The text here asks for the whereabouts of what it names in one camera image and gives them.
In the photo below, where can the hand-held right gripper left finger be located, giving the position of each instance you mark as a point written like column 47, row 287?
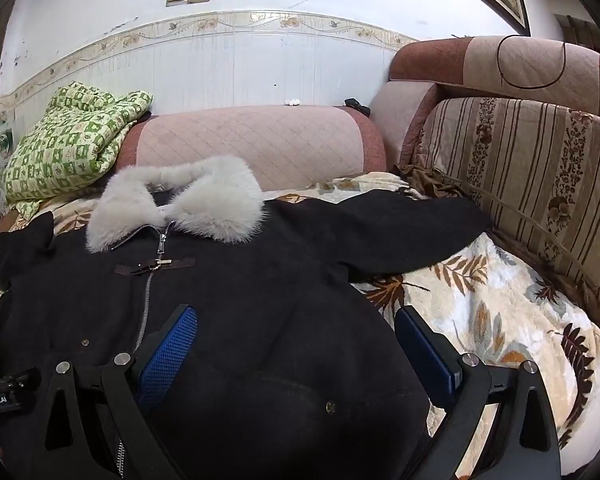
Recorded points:
column 172, row 355

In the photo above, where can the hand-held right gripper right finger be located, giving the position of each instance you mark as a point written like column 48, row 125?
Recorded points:
column 425, row 357

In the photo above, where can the black coat with fur collar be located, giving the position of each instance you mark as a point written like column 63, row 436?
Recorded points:
column 260, row 285

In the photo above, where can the leaf print blanket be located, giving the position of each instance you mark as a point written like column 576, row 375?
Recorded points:
column 480, row 300

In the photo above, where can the brown cloth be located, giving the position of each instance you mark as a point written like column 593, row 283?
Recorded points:
column 430, row 183

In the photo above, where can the striped floral sofa cushion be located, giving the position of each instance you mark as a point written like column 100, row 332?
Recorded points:
column 530, row 170

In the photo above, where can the green patterned quilt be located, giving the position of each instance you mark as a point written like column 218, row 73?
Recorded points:
column 65, row 145

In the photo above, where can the small black object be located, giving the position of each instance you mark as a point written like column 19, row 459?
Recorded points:
column 357, row 106

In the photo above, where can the small white object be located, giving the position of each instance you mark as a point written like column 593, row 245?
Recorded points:
column 292, row 102

